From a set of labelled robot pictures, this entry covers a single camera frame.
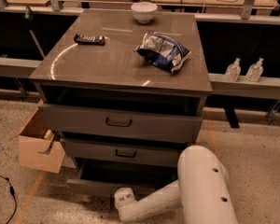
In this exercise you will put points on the black white snack bag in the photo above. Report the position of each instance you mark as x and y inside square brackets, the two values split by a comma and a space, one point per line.
[162, 51]

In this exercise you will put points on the grey bottom drawer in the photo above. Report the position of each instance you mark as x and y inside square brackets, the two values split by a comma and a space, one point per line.
[104, 178]

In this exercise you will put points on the grey drawer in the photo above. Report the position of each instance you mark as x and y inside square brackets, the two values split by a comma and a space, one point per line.
[123, 124]
[143, 152]
[104, 178]

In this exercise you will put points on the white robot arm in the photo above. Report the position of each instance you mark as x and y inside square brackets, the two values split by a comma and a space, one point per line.
[201, 191]

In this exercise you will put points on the grey drawer cabinet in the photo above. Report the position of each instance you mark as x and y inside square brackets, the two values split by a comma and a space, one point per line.
[114, 76]

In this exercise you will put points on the grey top drawer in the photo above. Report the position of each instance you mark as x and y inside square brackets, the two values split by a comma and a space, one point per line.
[123, 124]

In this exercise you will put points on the grey middle drawer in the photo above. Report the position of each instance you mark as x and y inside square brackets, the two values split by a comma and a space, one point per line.
[143, 152]

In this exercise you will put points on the black remote control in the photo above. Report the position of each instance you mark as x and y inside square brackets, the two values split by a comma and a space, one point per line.
[89, 40]

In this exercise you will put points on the white ceramic bowl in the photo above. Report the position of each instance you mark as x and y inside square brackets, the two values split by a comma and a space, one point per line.
[143, 12]

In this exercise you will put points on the left clear pump bottle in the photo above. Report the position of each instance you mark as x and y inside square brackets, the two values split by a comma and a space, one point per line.
[233, 70]

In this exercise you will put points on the clear pump bottle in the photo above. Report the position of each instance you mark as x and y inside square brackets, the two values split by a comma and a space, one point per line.
[233, 70]
[255, 71]

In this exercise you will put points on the cardboard box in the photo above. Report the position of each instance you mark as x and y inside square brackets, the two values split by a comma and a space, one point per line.
[37, 144]

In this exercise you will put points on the right clear pump bottle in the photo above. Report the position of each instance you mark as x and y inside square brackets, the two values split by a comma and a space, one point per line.
[255, 71]

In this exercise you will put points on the grey metal rail shelf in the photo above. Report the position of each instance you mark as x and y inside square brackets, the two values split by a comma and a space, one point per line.
[266, 87]

